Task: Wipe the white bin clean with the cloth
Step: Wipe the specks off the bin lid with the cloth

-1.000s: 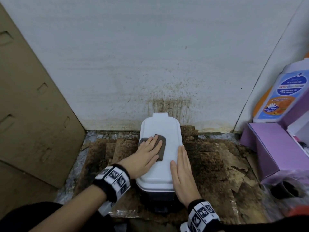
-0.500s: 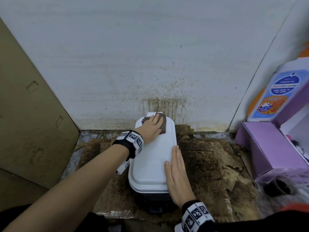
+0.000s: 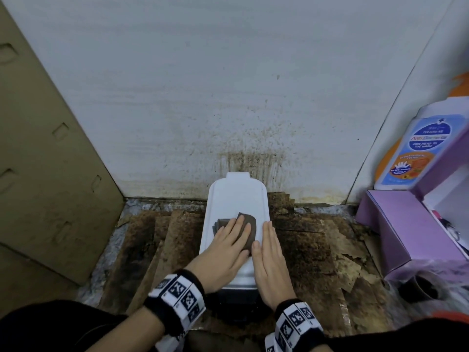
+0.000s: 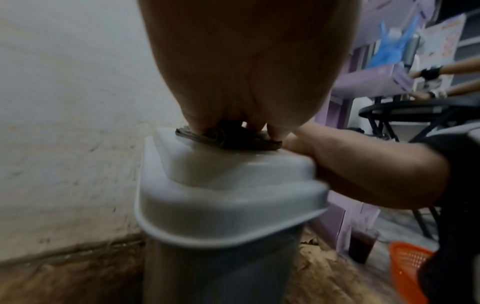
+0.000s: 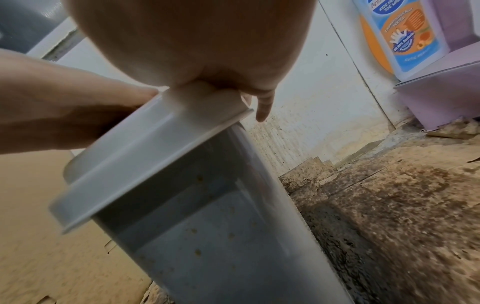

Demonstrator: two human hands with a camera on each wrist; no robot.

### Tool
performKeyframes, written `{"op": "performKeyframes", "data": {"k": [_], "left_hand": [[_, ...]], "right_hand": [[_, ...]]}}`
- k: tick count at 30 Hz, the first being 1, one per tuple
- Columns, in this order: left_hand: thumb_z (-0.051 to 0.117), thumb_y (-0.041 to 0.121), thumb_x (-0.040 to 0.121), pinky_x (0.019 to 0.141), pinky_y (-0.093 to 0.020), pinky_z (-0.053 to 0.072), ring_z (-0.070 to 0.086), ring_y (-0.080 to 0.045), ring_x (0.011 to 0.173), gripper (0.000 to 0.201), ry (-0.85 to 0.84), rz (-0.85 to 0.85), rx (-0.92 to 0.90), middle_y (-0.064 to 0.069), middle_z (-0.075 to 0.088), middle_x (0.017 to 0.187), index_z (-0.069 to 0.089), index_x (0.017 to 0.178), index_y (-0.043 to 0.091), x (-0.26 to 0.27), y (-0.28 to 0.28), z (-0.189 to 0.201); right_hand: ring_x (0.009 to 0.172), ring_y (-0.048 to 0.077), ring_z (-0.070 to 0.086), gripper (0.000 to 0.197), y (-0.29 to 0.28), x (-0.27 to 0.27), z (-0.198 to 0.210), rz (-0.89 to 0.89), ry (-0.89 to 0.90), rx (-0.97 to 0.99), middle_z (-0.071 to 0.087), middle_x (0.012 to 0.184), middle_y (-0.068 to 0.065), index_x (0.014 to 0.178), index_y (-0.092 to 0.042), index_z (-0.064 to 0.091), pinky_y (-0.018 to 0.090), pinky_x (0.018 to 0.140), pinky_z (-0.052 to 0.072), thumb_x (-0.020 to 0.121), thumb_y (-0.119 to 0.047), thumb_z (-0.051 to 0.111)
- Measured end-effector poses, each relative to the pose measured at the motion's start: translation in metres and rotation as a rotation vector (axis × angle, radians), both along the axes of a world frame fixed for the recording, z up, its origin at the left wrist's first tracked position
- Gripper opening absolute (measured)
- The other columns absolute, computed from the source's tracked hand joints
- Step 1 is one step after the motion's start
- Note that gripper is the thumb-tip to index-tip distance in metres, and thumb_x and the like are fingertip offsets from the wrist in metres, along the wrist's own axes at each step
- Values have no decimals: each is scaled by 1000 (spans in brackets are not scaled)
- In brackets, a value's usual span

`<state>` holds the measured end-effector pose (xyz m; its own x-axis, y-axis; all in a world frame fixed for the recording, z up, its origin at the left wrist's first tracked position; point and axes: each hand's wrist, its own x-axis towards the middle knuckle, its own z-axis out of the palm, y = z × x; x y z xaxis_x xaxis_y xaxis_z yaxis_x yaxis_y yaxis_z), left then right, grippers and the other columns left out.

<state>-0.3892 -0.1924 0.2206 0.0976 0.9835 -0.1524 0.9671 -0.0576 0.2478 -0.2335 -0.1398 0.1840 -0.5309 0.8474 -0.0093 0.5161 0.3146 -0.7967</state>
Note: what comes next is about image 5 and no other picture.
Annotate brown cardboard panel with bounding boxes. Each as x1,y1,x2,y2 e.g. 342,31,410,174
0,148,151,304

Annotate person's left hand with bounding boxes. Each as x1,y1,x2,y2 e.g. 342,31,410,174
0,49,160,155

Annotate white lidded trash bin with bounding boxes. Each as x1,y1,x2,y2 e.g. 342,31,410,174
49,80,355,304

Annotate person's right hand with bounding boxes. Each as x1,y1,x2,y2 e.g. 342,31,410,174
63,0,318,123

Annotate stained brown cardboard sheet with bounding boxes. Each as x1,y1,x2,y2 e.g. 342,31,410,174
279,118,480,304

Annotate purple cardboard display box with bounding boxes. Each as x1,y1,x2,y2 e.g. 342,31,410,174
393,0,480,131

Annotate white bottle blue orange label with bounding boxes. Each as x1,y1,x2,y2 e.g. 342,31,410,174
353,0,451,82

